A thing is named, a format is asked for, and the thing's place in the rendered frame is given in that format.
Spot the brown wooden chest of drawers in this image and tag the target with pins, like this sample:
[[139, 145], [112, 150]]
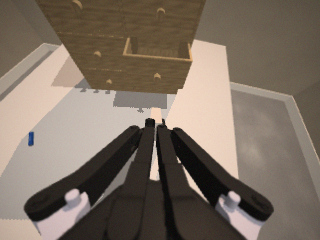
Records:
[[125, 34]]

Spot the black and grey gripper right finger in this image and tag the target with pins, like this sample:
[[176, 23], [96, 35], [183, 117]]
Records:
[[246, 209]]

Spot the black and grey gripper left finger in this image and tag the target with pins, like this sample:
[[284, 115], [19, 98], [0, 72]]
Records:
[[56, 208]]

